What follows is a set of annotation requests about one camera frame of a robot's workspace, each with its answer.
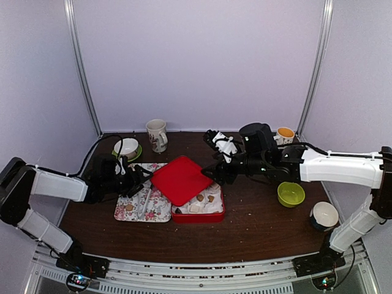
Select green saucer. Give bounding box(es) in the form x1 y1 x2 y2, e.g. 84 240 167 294
111 145 142 162

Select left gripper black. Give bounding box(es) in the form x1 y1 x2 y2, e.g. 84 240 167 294
102 164 154 198

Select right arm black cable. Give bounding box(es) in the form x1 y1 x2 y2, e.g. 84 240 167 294
293 142 383 160

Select floral cream mug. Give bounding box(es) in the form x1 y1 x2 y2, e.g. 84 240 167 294
146 119 168 153

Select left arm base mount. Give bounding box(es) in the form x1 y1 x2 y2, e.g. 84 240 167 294
50 238 110 293

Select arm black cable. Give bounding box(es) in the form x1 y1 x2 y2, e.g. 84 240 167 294
293 142 383 160
66 134 125 178

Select white mug orange inside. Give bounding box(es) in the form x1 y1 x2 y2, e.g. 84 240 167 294
274 127 295 146

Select red box base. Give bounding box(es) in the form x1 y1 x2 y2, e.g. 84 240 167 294
169 188 225 224

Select metal tongs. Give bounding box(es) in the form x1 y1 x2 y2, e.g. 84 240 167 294
137 183 153 219

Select white paper liners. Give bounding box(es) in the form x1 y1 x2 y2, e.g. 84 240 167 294
171 183 223 214

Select aluminium frame post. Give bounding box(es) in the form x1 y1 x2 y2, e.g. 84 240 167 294
64 0 102 136
297 0 334 137

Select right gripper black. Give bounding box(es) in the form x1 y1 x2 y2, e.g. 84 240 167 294
200 145 268 187

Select floral rectangular tray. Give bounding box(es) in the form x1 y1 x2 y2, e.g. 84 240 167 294
114 180 172 223

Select right aluminium frame post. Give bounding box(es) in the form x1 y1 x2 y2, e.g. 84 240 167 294
297 0 334 137

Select dark blue white bowl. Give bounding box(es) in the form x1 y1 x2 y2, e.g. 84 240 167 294
309 202 339 232

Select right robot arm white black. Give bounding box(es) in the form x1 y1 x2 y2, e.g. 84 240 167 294
202 122 391 271

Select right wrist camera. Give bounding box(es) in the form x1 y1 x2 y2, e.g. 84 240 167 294
203 130 239 164

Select lime green bowl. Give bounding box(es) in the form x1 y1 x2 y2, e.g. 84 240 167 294
277 182 306 208

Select red box lid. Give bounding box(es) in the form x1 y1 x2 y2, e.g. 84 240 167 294
151 156 213 206

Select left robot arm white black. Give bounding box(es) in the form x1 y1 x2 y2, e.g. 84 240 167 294
1 154 153 272

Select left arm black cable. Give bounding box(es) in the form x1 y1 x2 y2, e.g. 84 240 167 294
66 134 125 178

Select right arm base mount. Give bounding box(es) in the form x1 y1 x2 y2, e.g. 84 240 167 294
293 234 346 292

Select left aluminium frame post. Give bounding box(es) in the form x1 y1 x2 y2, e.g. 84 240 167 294
64 0 102 136

